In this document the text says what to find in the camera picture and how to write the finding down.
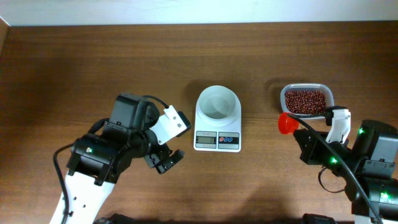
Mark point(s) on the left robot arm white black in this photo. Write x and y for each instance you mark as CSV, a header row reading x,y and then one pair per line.
x,y
135,129

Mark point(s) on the orange measuring scoop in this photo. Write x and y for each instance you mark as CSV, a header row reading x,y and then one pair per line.
x,y
286,124

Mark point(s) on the white round bowl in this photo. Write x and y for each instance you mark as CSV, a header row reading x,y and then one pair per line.
x,y
217,102

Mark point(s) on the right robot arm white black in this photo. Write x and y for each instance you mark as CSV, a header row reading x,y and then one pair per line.
x,y
371,160

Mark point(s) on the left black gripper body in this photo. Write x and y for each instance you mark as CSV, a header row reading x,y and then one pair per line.
x,y
157,154

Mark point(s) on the clear plastic bean container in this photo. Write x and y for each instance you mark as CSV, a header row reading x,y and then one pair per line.
x,y
307,87

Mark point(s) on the red beans in container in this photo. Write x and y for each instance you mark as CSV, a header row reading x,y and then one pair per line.
x,y
305,102

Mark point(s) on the white digital kitchen scale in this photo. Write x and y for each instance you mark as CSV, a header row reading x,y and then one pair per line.
x,y
223,135

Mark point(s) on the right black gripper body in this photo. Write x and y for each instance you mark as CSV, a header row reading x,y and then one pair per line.
x,y
308,144

